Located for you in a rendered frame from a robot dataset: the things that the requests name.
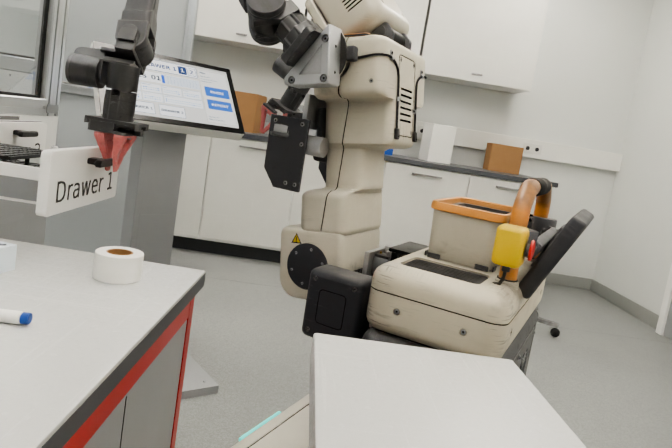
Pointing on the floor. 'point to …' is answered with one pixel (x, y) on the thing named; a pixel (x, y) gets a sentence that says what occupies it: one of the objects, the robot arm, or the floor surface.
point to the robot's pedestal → (424, 399)
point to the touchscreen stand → (159, 218)
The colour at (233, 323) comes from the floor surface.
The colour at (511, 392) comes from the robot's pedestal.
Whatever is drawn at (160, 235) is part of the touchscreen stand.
